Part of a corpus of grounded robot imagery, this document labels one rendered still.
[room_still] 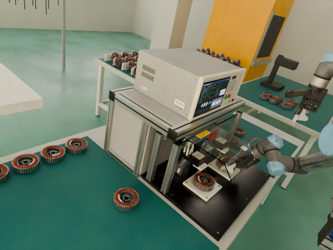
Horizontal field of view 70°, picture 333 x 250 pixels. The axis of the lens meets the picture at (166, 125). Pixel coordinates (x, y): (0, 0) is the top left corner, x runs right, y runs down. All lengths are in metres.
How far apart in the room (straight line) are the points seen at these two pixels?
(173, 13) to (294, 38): 2.88
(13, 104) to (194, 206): 0.83
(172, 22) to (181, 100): 4.00
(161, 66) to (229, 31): 3.84
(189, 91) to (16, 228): 0.84
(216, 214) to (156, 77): 0.70
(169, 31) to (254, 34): 1.59
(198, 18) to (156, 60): 6.36
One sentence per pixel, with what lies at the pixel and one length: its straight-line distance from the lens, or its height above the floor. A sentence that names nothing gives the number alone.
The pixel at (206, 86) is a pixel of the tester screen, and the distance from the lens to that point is 1.05.
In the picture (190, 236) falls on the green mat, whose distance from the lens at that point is 1.09.
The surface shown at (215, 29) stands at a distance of 5.05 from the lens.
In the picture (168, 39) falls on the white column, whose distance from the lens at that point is 5.06.
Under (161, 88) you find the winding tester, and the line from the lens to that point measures 1.15.
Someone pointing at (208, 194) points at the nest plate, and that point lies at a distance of 1.24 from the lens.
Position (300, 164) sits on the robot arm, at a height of 1.04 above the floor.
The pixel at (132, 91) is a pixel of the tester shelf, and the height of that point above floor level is 1.11.
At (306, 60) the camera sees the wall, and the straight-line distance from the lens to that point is 6.37.
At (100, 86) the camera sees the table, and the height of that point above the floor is 0.42.
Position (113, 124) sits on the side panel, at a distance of 1.28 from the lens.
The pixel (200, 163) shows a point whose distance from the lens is 1.21.
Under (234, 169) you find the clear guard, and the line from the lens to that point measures 1.02.
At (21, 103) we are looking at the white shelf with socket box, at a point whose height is 1.20.
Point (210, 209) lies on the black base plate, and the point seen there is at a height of 0.77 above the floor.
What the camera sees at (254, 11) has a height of 1.58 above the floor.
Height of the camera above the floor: 1.60
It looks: 29 degrees down
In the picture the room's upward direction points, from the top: 14 degrees clockwise
